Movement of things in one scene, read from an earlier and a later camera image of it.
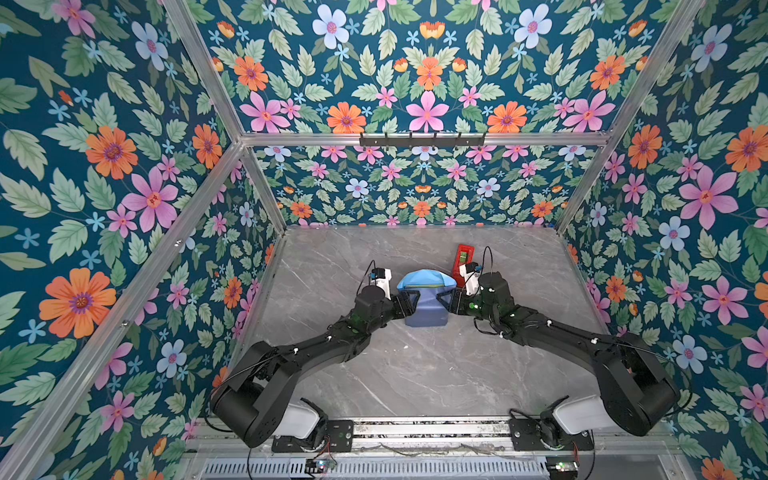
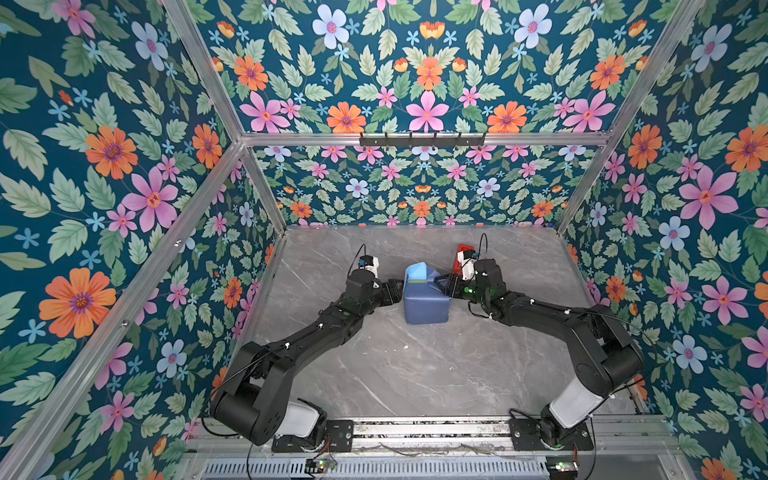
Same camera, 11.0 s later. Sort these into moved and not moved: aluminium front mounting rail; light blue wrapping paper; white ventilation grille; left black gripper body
Moved: left black gripper body
Not moved: light blue wrapping paper; aluminium front mounting rail; white ventilation grille
